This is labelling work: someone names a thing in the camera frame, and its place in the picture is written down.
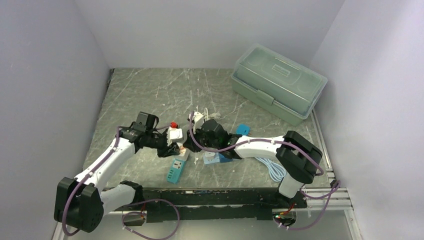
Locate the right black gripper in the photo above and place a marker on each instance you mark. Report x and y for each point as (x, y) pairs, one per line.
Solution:
(190, 144)

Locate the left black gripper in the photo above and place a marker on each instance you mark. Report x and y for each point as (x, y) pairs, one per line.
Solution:
(166, 151)

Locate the blue cube adapter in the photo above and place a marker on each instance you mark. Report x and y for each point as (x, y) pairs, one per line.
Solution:
(223, 159)

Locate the teal power strip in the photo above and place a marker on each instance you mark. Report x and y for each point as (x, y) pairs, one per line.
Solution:
(177, 167)

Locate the white blue charger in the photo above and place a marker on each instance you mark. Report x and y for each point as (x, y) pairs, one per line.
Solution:
(243, 130)

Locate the light blue power strip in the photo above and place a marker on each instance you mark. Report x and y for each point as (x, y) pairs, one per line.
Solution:
(276, 171)

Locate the white cube socket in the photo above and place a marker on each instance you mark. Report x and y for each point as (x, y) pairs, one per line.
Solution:
(183, 154)

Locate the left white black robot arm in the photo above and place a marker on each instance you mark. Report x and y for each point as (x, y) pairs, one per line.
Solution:
(82, 201)

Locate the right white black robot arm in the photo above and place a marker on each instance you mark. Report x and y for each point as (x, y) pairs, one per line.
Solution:
(299, 157)

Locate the green plastic toolbox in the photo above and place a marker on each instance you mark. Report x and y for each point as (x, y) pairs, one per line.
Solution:
(278, 84)

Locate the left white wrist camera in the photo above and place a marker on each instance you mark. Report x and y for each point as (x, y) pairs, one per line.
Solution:
(174, 134)

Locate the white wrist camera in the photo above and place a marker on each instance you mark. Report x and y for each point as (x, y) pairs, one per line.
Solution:
(197, 120)
(174, 134)

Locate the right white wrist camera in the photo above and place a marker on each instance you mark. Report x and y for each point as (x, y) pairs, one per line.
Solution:
(197, 120)

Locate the black base frame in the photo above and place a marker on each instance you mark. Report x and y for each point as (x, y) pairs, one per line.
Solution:
(158, 211)

